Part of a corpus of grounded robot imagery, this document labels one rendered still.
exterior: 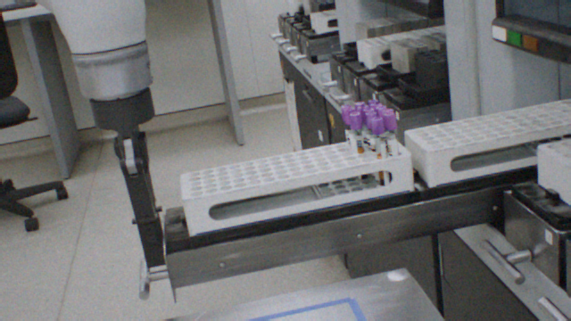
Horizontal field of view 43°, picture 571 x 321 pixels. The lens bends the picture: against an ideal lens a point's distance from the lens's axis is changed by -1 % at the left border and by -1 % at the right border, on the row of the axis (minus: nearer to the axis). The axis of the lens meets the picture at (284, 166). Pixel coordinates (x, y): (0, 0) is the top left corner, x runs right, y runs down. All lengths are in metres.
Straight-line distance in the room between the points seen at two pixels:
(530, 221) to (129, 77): 0.50
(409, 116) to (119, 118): 0.63
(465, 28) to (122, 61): 0.60
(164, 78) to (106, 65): 3.62
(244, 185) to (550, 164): 0.37
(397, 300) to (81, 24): 0.46
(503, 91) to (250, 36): 3.43
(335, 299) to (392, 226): 0.25
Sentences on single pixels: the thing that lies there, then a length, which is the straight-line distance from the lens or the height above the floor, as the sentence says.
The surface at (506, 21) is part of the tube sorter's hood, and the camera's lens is 1.03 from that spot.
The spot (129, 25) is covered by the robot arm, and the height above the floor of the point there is 1.08.
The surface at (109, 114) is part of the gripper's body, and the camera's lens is 0.88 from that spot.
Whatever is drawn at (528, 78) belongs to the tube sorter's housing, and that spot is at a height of 0.90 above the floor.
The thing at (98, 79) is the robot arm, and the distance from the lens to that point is 0.87.
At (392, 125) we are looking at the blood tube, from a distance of 0.92.
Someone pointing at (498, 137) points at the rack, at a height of 0.86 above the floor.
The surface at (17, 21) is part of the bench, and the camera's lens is 3.86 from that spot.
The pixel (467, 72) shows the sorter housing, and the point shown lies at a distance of 1.24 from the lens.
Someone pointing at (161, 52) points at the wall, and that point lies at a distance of 4.45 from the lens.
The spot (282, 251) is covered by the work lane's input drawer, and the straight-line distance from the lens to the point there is 0.92.
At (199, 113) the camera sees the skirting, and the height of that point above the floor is 0.06.
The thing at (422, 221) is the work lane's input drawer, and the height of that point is 0.78.
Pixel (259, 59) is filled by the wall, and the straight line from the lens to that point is 4.49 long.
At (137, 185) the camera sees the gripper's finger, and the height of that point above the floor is 0.90.
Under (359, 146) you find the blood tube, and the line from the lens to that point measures 0.95.
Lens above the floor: 1.18
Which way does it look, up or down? 20 degrees down
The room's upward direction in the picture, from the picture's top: 9 degrees counter-clockwise
